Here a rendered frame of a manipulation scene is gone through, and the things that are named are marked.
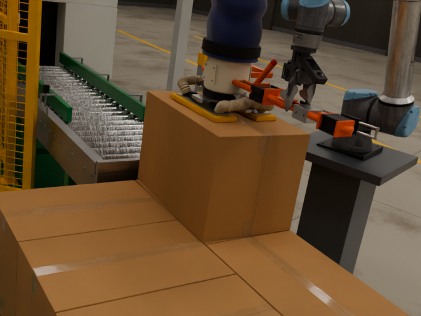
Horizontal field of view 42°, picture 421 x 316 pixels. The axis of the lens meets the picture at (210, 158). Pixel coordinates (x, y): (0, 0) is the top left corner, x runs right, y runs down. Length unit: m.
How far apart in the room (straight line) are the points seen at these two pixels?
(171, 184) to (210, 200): 0.28
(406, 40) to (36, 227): 1.61
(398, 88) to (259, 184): 0.80
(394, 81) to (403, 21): 0.26
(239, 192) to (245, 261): 0.24
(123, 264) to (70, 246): 0.19
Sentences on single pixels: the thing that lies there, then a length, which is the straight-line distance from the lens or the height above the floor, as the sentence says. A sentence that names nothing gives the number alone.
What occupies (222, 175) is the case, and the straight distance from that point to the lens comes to 1.87.
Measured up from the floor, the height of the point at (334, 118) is 1.10.
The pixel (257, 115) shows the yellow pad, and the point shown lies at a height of 0.96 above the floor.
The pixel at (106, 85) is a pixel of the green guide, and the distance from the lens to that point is 3.76.
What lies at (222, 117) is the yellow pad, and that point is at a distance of 1.97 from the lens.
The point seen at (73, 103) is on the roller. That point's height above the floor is 0.55.
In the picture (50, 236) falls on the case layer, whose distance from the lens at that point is 1.92.
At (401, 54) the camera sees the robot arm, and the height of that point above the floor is 1.25.
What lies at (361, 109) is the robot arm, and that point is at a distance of 2.54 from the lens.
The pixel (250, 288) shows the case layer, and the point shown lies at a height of 0.54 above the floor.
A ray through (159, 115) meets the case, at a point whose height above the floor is 0.88.
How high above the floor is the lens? 1.46
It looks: 19 degrees down
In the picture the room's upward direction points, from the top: 9 degrees clockwise
